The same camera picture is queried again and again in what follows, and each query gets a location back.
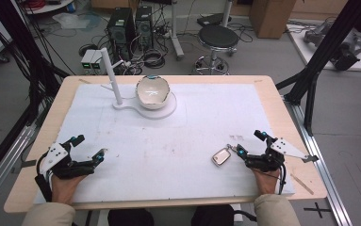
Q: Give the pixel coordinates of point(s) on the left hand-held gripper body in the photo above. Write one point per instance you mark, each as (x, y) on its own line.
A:
(55, 155)

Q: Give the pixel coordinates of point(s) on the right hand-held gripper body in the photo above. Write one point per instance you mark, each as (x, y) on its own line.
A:
(267, 161)

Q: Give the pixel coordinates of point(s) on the silver key fob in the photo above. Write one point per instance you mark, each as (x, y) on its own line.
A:
(221, 156)

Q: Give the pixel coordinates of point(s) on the person's right hand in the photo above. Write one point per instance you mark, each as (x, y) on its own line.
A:
(266, 182)

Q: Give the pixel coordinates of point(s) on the person's left hand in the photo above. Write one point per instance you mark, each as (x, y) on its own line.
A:
(63, 190)

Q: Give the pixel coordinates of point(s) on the wooden table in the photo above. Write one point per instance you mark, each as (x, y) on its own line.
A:
(282, 103)

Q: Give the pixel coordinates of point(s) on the thin wooden strip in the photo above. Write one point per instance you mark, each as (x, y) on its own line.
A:
(302, 184)

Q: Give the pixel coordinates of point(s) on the person's legs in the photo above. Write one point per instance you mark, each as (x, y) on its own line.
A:
(131, 218)

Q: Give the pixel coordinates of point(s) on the white stand with pole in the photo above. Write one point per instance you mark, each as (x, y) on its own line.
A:
(113, 78)

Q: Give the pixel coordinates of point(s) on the white table mat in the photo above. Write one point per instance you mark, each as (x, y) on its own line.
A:
(168, 150)

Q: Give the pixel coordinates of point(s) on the white power supply box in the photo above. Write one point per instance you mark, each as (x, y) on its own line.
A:
(87, 59)
(99, 61)

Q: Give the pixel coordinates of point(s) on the white ceramic bowl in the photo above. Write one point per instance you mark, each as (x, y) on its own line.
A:
(152, 92)

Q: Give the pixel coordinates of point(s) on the white floor board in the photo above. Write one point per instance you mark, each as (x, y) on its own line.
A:
(302, 50)

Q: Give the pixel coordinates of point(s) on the black round stool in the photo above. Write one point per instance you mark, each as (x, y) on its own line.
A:
(218, 37)

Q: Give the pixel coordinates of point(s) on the brown cardboard box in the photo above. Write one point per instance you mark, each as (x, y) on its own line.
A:
(270, 17)

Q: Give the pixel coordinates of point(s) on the black computer tower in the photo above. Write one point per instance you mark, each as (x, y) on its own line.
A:
(144, 26)
(120, 29)

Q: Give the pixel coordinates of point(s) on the clear plastic bag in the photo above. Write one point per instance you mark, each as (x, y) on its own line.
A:
(74, 20)

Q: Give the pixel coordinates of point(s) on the grey machine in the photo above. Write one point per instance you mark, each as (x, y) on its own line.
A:
(344, 47)

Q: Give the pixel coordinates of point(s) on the black flat stand base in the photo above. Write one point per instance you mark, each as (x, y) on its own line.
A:
(212, 19)

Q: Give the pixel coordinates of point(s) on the white metal stand leg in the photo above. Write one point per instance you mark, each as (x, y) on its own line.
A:
(175, 31)

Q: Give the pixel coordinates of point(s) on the white round table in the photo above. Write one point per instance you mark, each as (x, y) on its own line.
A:
(47, 7)

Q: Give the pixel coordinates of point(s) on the aluminium rail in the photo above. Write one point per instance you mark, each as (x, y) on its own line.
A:
(8, 157)
(322, 163)

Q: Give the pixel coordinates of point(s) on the black metal frame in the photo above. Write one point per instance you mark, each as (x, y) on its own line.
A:
(21, 56)
(319, 56)

